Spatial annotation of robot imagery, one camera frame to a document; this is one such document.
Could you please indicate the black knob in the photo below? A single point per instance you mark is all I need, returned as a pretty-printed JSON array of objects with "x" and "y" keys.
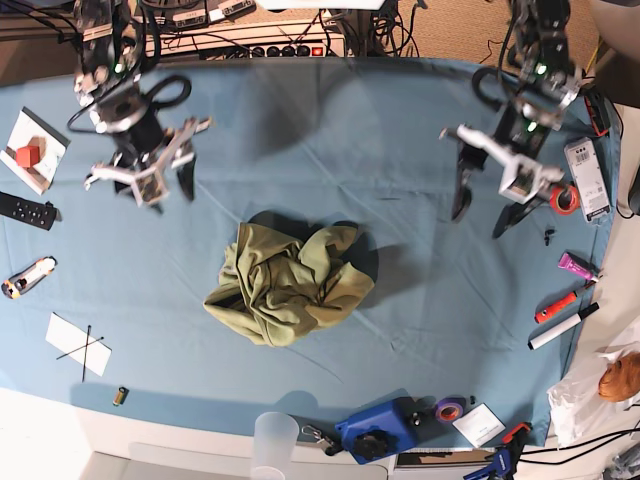
[{"x": 371, "y": 445}]

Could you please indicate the white paper sheet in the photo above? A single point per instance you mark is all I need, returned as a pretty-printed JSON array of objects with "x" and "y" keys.
[{"x": 65, "y": 337}]

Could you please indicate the translucent plastic cup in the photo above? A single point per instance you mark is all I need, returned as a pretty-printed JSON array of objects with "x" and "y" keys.
[{"x": 274, "y": 439}]

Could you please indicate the metal carabiner keyring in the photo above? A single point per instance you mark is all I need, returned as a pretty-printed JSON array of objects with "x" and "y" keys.
[{"x": 329, "y": 446}]

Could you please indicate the white notepad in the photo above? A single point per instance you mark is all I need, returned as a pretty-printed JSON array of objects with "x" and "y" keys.
[{"x": 30, "y": 129}]

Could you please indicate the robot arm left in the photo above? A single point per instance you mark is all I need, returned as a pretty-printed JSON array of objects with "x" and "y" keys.
[{"x": 532, "y": 86}]

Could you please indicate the orange pen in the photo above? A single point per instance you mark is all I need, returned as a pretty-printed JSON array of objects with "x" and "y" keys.
[{"x": 548, "y": 312}]

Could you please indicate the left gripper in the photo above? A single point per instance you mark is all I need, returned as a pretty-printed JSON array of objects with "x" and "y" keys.
[{"x": 515, "y": 138}]

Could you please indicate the white power strip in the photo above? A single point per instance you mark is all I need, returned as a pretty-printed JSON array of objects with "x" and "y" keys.
[{"x": 272, "y": 40}]

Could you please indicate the white black marker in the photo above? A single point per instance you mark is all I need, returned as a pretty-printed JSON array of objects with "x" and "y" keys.
[{"x": 562, "y": 327}]

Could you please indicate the white card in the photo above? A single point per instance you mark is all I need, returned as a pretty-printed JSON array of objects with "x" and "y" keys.
[{"x": 479, "y": 426}]

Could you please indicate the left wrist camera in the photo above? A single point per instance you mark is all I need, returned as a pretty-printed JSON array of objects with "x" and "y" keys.
[{"x": 520, "y": 181}]

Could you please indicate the blue orange bar clamp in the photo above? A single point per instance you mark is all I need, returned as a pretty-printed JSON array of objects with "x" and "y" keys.
[{"x": 503, "y": 464}]

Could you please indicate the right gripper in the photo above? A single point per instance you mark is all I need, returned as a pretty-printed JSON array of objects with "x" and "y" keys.
[{"x": 142, "y": 143}]

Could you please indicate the purple tape roll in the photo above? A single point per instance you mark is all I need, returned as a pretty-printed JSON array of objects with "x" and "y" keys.
[{"x": 449, "y": 409}]

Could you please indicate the orange black clamp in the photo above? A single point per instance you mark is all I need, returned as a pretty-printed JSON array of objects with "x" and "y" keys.
[{"x": 597, "y": 110}]

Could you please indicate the blue plastic box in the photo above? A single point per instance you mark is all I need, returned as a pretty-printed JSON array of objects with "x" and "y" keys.
[{"x": 394, "y": 417}]

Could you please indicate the red cube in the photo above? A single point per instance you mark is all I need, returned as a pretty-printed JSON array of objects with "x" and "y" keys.
[{"x": 27, "y": 156}]

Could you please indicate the clear packaged box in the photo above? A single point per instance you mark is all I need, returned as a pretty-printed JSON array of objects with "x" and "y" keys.
[{"x": 585, "y": 169}]

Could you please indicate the blue table cloth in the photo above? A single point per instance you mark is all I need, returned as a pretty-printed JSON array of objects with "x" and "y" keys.
[{"x": 297, "y": 146}]

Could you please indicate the orange tape roll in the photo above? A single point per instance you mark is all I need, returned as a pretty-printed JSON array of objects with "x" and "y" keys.
[{"x": 564, "y": 199}]

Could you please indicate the orange brown furry object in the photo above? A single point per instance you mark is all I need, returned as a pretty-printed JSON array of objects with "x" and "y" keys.
[{"x": 620, "y": 381}]

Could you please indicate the black remote control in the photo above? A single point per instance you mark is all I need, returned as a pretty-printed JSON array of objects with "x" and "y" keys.
[{"x": 32, "y": 213}]

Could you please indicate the black cable tie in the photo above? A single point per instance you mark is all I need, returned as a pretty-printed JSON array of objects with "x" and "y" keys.
[
  {"x": 83, "y": 347},
  {"x": 85, "y": 354}
]

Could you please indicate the olive green t-shirt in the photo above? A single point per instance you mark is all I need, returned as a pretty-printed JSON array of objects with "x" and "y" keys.
[{"x": 275, "y": 289}]

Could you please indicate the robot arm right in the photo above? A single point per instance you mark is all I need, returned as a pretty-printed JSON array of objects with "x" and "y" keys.
[{"x": 115, "y": 50}]

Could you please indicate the purple tube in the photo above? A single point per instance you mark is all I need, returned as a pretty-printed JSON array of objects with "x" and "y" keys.
[{"x": 577, "y": 266}]

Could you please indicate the small black clip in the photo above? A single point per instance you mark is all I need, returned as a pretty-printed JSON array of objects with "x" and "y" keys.
[{"x": 548, "y": 234}]

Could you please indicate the white plastic bag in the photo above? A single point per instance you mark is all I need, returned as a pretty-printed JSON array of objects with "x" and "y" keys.
[{"x": 576, "y": 409}]

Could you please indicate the small green yellow battery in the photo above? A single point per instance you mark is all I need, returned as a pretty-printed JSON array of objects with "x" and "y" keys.
[{"x": 120, "y": 396}]

